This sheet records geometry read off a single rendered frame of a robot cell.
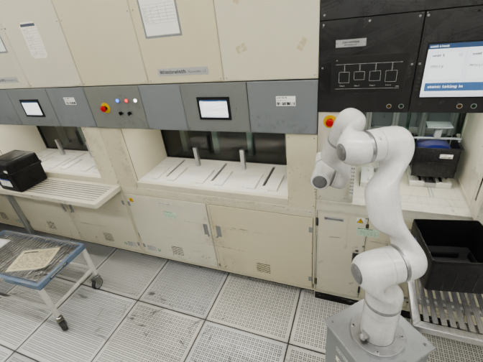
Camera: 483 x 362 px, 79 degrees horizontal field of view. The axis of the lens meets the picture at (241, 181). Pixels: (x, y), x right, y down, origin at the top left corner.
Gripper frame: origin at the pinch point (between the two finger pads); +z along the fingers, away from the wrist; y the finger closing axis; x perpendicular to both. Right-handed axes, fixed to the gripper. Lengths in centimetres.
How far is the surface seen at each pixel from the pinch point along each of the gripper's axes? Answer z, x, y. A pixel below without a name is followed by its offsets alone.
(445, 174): 28, -24, 61
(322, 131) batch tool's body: 3.1, 9.4, -3.7
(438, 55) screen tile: 2, 44, 41
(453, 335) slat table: -59, -44, 53
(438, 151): 28, -10, 55
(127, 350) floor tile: -72, -120, -118
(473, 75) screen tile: 2, 35, 54
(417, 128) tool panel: 91, -21, 54
